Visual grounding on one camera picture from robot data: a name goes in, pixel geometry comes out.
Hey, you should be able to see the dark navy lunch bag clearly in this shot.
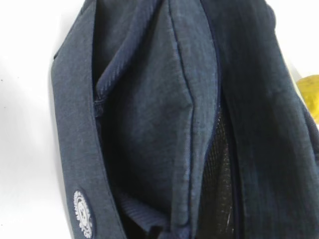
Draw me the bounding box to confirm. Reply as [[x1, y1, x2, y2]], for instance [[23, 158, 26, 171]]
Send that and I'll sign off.
[[51, 0, 319, 239]]

